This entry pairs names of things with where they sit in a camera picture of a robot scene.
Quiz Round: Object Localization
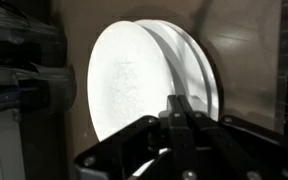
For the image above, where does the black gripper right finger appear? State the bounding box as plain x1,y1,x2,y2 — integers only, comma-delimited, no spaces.
179,95,288,180

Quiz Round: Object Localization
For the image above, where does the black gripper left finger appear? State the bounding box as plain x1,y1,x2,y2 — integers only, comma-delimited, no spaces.
74,95,196,180

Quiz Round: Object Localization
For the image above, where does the white top plate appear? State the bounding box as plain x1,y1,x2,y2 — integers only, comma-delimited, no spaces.
87,21,174,141

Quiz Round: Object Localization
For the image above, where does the white plate pile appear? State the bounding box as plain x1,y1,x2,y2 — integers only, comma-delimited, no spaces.
135,18,220,122

